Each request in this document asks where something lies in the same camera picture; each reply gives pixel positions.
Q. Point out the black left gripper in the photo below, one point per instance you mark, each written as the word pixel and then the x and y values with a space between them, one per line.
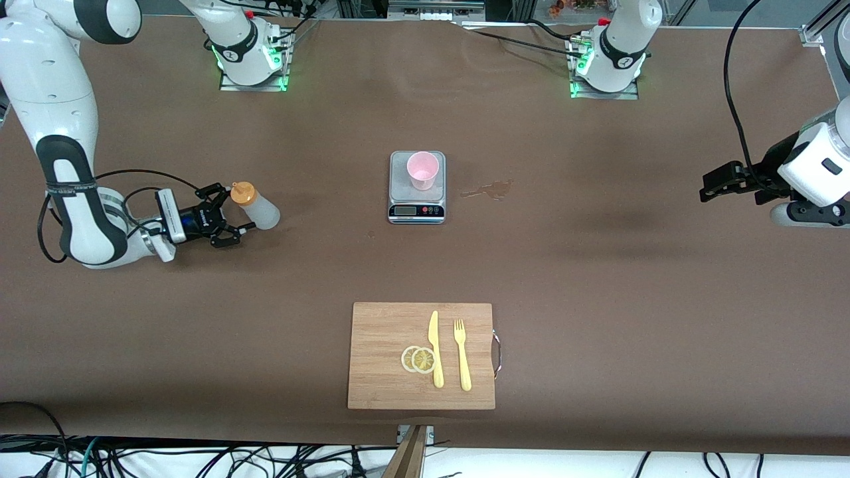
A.
pixel 770 166

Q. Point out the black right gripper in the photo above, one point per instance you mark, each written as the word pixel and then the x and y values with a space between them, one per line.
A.
pixel 193 220

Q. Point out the translucent sauce bottle orange cap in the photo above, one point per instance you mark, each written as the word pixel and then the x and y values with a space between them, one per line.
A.
pixel 260 209

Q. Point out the pink plastic cup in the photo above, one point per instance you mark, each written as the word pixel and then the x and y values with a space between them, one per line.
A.
pixel 422 171

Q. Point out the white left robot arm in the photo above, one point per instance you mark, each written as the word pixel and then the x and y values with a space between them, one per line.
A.
pixel 621 46

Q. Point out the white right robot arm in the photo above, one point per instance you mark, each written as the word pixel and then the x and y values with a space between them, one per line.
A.
pixel 53 86

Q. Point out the silver digital kitchen scale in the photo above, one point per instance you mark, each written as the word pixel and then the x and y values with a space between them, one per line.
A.
pixel 415 211

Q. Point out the wooden cutting board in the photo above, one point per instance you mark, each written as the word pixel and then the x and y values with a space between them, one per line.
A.
pixel 385 358

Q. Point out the lemon slice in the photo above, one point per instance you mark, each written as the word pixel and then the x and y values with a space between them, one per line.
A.
pixel 424 360
pixel 405 359

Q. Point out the yellow plastic knife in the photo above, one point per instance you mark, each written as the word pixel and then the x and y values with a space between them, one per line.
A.
pixel 435 352

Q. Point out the yellow plastic fork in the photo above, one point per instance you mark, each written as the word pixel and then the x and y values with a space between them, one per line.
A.
pixel 463 362

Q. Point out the white power strip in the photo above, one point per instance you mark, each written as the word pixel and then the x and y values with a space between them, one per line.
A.
pixel 435 10

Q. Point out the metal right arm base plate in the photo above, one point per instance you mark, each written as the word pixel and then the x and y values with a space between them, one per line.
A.
pixel 229 86

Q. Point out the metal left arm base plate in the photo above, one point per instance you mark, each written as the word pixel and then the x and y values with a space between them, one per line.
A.
pixel 631 94

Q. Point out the aluminium frame profile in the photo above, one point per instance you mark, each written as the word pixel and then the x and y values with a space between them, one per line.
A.
pixel 820 30

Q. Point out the small metal bracket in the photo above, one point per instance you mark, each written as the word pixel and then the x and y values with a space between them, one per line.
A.
pixel 430 435

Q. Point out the wooden post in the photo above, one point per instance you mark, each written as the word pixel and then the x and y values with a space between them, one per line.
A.
pixel 406 458

